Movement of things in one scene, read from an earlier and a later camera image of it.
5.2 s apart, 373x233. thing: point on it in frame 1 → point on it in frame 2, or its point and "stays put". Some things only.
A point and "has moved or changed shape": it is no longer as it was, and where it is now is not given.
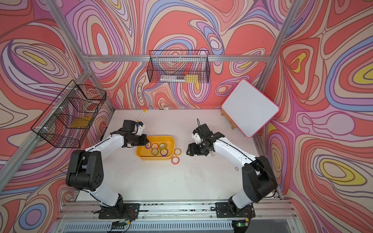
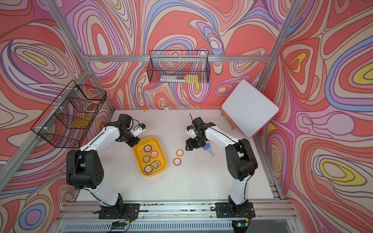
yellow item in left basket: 81,123 stays put
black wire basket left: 67,121 stays put
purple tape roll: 148,145 has moved or changed shape
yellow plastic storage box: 160,147 has moved or changed shape
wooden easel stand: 232,124 stays put
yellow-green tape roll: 163,145 → 154,165
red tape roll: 155,145 → 154,154
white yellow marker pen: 142,114 stays put
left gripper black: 143,141 → 135,141
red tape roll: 175,160 stays put
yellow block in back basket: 192,78 stays put
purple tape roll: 164,153 → 148,169
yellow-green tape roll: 155,152 → 146,159
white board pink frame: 248,108 stays put
